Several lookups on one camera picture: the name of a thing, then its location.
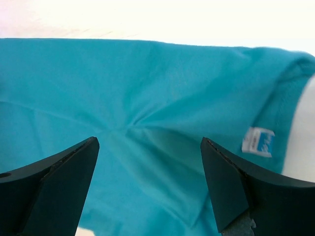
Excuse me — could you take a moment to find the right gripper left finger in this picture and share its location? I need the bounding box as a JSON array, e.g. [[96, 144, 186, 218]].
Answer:
[[0, 137, 99, 236]]

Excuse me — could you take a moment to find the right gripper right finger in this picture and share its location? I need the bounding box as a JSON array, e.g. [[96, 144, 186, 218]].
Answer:
[[200, 138, 315, 236]]

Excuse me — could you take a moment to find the teal t-shirt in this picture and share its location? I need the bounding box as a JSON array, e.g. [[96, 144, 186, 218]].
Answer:
[[0, 38, 315, 236]]

